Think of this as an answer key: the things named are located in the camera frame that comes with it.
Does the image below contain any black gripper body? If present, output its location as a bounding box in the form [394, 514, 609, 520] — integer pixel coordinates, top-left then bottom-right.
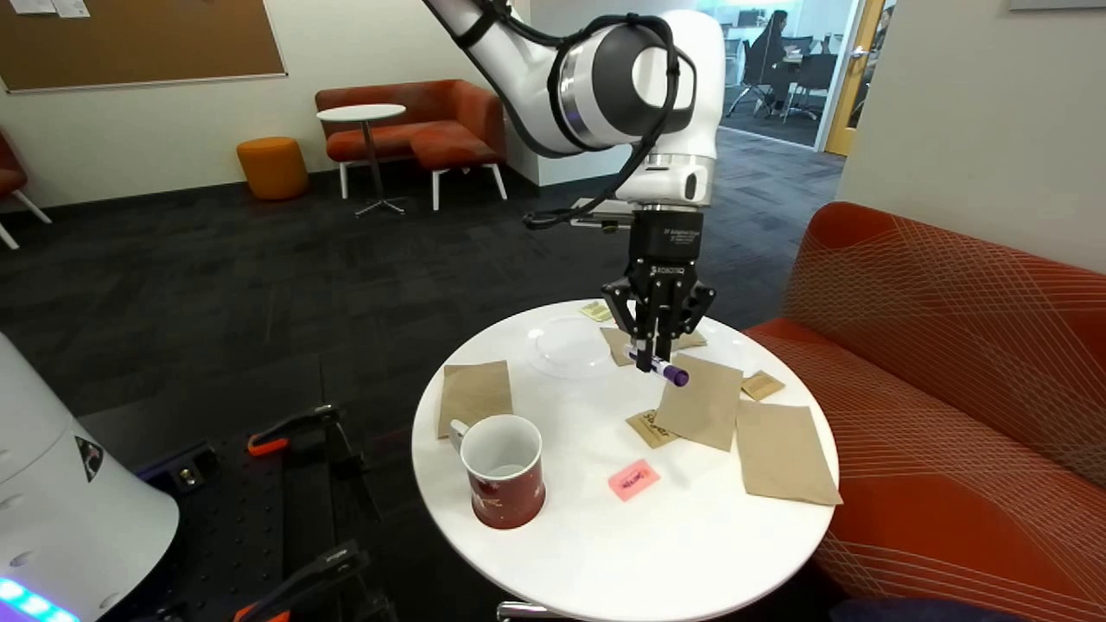
[606, 210, 711, 344]

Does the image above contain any purple Expo marker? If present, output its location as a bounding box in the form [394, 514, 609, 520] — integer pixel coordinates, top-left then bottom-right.
[651, 362, 691, 385]

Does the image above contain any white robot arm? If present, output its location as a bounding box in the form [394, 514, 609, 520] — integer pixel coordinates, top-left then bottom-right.
[422, 0, 725, 383]

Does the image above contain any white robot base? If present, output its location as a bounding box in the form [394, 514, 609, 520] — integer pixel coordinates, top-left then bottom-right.
[0, 336, 179, 622]

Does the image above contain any brown napkin centre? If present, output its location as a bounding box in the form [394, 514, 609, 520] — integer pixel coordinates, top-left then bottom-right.
[653, 356, 744, 451]

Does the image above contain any small brown packet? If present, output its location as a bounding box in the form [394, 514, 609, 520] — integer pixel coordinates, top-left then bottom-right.
[740, 368, 781, 402]
[627, 410, 674, 448]

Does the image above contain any small brown packet far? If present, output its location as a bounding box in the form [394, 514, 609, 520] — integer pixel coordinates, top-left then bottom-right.
[740, 368, 781, 402]

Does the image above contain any pink sweetener packet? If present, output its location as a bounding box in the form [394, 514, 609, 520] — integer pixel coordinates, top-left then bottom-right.
[609, 459, 661, 502]

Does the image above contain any round white table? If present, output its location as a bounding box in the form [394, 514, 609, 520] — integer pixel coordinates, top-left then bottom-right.
[412, 301, 834, 622]

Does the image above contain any brown napkin far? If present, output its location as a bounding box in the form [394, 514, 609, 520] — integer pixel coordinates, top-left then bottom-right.
[736, 402, 841, 509]

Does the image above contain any brown napkin near mug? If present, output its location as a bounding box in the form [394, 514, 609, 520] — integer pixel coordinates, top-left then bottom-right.
[440, 360, 510, 436]

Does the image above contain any red and white mug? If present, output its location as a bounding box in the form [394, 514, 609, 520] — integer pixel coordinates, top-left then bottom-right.
[449, 413, 547, 527]

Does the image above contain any orange background sofa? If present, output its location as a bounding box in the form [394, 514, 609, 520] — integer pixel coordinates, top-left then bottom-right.
[315, 79, 507, 195]

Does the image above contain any orange corner sofa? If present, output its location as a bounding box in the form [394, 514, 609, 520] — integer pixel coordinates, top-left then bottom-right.
[752, 201, 1106, 622]

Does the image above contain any small white side table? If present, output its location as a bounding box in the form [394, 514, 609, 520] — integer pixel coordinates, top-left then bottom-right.
[318, 103, 404, 216]

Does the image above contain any orange round ottoman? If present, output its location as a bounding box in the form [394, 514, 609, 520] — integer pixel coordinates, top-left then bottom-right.
[236, 136, 306, 201]

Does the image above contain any cork board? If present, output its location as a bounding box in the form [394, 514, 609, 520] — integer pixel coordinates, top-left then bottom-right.
[0, 0, 283, 88]

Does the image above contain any black clamp orange handle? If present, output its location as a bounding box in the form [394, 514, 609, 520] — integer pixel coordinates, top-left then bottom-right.
[245, 405, 338, 459]

